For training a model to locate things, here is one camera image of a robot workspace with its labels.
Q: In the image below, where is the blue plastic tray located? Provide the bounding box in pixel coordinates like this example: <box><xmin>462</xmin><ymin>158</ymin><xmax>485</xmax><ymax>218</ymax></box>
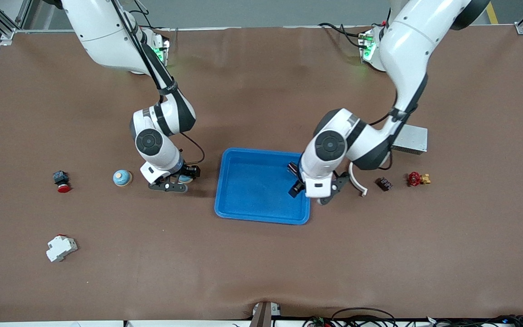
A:
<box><xmin>214</xmin><ymin>148</ymin><xmax>313</xmax><ymax>225</ymax></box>

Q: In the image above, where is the white curved plastic arc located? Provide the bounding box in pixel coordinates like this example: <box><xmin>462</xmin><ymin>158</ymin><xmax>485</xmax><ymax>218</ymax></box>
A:
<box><xmin>348</xmin><ymin>161</ymin><xmax>369</xmax><ymax>197</ymax></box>

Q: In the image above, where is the grey metal box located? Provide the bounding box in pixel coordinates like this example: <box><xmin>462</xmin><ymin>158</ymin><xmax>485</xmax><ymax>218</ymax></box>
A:
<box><xmin>393</xmin><ymin>124</ymin><xmax>429</xmax><ymax>155</ymax></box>

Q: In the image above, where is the brown table cover sheet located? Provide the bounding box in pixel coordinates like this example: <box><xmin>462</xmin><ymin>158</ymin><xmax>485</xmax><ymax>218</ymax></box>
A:
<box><xmin>0</xmin><ymin>25</ymin><xmax>523</xmax><ymax>323</ymax></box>

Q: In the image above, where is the red mushroom push button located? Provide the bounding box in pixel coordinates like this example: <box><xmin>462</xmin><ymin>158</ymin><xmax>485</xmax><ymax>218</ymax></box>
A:
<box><xmin>53</xmin><ymin>170</ymin><xmax>72</xmax><ymax>193</ymax></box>

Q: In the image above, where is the silver base connector box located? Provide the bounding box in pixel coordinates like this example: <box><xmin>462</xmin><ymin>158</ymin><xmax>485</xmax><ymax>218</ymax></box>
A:
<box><xmin>150</xmin><ymin>39</ymin><xmax>171</xmax><ymax>64</ymax></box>
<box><xmin>359</xmin><ymin>28</ymin><xmax>376</xmax><ymax>63</ymax></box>

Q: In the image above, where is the white circuit breaker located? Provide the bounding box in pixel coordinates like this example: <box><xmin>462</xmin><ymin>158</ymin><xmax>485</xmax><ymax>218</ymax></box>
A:
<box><xmin>46</xmin><ymin>234</ymin><xmax>79</xmax><ymax>263</ymax></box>

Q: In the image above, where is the red handle brass valve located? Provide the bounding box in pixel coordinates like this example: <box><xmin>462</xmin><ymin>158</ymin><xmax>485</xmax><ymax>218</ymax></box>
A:
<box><xmin>407</xmin><ymin>171</ymin><xmax>431</xmax><ymax>187</ymax></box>

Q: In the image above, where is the grey table edge mount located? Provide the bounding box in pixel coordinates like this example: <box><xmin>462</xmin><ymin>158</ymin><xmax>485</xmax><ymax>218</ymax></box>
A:
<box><xmin>249</xmin><ymin>302</ymin><xmax>282</xmax><ymax>327</ymax></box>

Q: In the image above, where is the black base cable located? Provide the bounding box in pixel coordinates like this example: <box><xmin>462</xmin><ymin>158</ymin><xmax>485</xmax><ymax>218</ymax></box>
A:
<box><xmin>318</xmin><ymin>22</ymin><xmax>366</xmax><ymax>50</ymax></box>

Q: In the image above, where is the black cable bundle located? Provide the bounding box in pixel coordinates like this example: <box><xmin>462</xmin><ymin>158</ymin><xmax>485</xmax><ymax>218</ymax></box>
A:
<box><xmin>302</xmin><ymin>307</ymin><xmax>523</xmax><ymax>327</ymax></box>

